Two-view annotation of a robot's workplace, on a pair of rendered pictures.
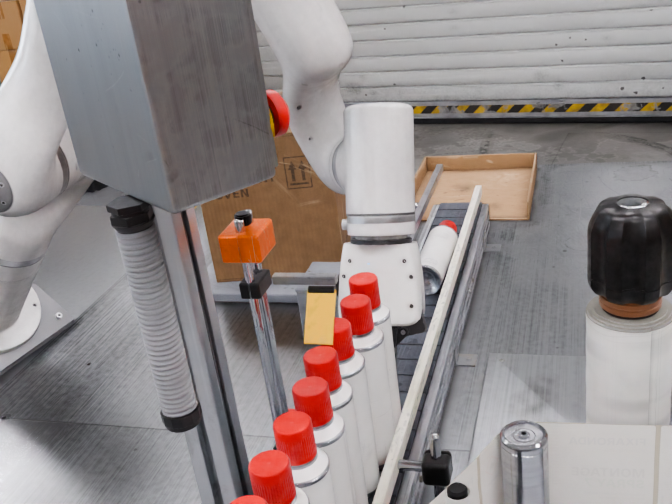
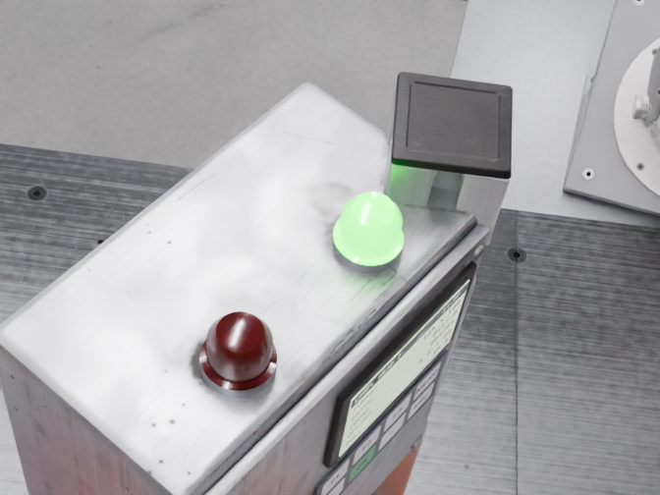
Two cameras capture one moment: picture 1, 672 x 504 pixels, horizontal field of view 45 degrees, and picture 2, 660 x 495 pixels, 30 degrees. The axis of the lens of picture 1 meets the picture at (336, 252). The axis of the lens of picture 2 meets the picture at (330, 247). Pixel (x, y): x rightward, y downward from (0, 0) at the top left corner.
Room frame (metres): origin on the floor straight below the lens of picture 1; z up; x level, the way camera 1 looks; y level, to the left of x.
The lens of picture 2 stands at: (0.58, -0.12, 1.84)
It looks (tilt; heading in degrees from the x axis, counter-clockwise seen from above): 54 degrees down; 69
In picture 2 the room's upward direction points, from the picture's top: 9 degrees clockwise
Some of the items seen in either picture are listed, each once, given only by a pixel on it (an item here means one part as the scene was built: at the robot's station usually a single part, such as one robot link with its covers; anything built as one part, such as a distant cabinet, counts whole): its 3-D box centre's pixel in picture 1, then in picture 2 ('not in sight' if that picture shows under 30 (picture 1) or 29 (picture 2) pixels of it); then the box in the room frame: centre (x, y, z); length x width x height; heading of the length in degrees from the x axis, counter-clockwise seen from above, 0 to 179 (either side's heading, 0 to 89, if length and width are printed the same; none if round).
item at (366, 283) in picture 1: (372, 356); not in sight; (0.81, -0.03, 0.98); 0.05 x 0.05 x 0.20
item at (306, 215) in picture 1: (280, 180); not in sight; (1.48, 0.09, 0.99); 0.30 x 0.24 x 0.27; 172
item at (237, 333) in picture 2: not in sight; (239, 347); (0.63, 0.08, 1.49); 0.03 x 0.03 x 0.02
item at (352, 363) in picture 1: (346, 408); not in sight; (0.72, 0.01, 0.98); 0.05 x 0.05 x 0.20
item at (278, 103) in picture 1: (267, 115); not in sight; (0.64, 0.04, 1.33); 0.04 x 0.03 x 0.04; 36
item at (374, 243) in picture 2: not in sight; (370, 225); (0.69, 0.12, 1.49); 0.03 x 0.03 x 0.02
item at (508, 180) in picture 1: (472, 185); not in sight; (1.66, -0.32, 0.85); 0.30 x 0.26 x 0.04; 161
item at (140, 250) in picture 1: (157, 318); not in sight; (0.60, 0.15, 1.18); 0.04 x 0.04 x 0.21
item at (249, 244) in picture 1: (296, 358); not in sight; (0.73, 0.06, 1.05); 0.10 x 0.04 x 0.33; 71
